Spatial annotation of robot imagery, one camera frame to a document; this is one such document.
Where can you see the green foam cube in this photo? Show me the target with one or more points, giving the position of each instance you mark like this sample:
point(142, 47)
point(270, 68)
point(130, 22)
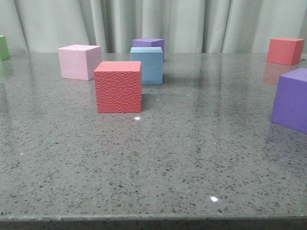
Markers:
point(4, 52)

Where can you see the textured red foam cube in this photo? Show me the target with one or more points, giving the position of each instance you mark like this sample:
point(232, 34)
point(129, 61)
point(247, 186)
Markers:
point(118, 87)

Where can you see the light blue foam cube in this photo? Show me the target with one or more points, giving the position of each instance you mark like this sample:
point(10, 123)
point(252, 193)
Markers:
point(152, 63)

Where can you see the far red foam cube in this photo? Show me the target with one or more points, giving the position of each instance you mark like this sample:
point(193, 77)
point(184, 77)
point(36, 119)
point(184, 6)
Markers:
point(285, 50)

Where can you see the purple foam cube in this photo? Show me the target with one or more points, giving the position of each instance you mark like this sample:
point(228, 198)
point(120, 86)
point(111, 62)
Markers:
point(150, 42)
point(290, 105)

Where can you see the grey-green curtain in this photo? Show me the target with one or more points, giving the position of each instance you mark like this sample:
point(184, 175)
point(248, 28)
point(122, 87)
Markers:
point(187, 26)

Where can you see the pink foam cube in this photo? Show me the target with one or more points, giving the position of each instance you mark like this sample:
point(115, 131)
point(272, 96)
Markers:
point(78, 62)

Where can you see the far purple foam cube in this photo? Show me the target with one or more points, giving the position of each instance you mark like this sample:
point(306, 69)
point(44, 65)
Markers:
point(150, 42)

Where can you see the near purple foam cube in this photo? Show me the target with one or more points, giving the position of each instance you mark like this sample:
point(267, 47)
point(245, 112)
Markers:
point(290, 105)

